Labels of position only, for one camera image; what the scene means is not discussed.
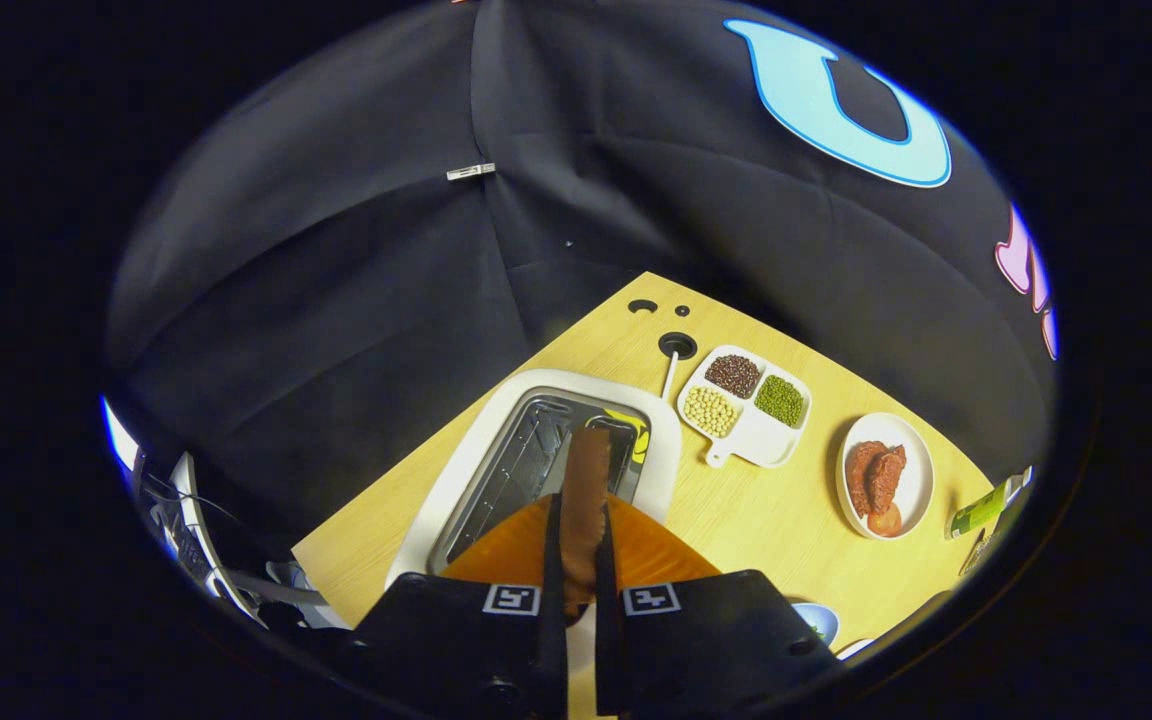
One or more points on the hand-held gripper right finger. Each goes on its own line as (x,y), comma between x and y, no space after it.
(608,650)

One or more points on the beige round plate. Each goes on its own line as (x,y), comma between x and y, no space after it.
(914,470)

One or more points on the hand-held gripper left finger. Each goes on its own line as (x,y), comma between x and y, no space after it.
(554,640)

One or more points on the white toaster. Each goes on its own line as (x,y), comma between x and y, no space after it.
(556,382)

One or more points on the white divided dish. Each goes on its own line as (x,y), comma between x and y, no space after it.
(761,442)

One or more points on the white cloth clip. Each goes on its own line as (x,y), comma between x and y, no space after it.
(471,171)

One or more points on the pile of dark red beans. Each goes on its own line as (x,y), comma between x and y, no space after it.
(733,375)

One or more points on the toasted bread slice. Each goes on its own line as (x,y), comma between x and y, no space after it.
(584,500)

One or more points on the orange tomato slice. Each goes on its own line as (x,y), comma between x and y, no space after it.
(884,521)

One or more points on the pile of green beans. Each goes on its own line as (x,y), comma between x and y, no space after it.
(781,400)

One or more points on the brown meat slice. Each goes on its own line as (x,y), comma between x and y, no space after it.
(871,475)

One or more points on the pile of yellow soybeans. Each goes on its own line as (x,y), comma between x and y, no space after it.
(711,411)

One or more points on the blue round plate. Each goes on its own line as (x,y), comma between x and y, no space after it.
(826,618)

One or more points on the green label plastic bottle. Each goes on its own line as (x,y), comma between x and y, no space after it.
(976,512)

